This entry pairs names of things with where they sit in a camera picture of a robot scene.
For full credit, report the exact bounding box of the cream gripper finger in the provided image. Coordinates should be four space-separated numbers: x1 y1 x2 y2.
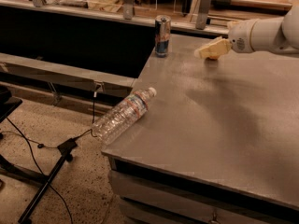
194 36 232 59
227 21 240 29

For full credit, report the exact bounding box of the orange fruit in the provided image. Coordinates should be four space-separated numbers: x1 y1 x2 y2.
208 56 220 61

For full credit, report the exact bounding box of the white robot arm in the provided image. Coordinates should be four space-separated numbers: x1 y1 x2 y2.
194 6 299 60

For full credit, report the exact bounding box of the clear plastic water bottle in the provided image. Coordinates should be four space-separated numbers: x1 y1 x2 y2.
92 87 157 145

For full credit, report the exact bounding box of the silver blue energy drink can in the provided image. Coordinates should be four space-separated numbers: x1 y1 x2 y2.
155 15 171 57

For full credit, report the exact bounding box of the grey drawer front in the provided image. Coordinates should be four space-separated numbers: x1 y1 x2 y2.
108 171 298 224

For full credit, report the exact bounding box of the black floor stand leg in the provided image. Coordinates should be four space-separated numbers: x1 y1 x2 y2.
18 138 78 224

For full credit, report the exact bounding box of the black stand base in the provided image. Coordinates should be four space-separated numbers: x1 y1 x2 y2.
0 87 48 191

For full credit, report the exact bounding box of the black cable on floor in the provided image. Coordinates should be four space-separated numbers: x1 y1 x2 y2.
0 91 98 224

